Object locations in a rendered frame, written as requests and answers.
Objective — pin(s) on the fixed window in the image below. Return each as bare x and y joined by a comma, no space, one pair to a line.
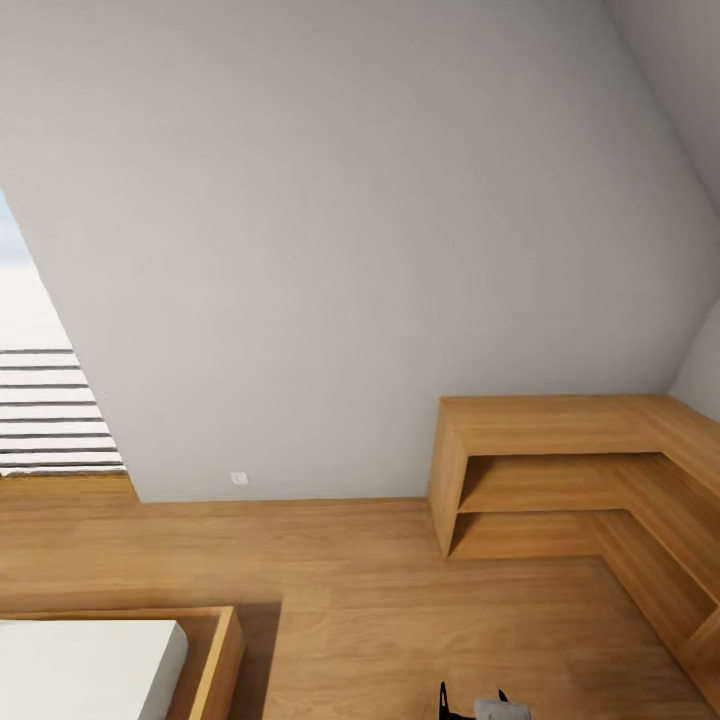
53,437

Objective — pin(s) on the bed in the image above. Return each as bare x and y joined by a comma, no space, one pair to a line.
139,664

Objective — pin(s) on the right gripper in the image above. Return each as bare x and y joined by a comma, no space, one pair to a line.
444,713

